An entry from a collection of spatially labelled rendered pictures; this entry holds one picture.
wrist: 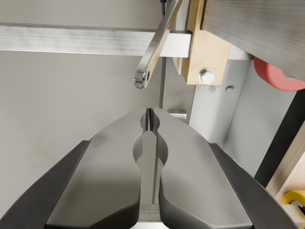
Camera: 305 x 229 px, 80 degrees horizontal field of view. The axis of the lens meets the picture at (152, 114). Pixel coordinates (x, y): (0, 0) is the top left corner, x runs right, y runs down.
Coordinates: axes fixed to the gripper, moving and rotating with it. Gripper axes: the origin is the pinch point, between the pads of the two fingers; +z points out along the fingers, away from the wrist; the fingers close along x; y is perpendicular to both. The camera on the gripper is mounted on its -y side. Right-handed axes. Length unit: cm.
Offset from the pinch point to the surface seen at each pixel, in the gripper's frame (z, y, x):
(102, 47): 14.4, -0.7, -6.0
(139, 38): 14.4, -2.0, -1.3
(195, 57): 13.4, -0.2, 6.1
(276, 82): 9.7, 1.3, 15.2
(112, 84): 100, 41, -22
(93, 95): 100, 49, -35
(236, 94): 38.4, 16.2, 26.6
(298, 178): 10.3, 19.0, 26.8
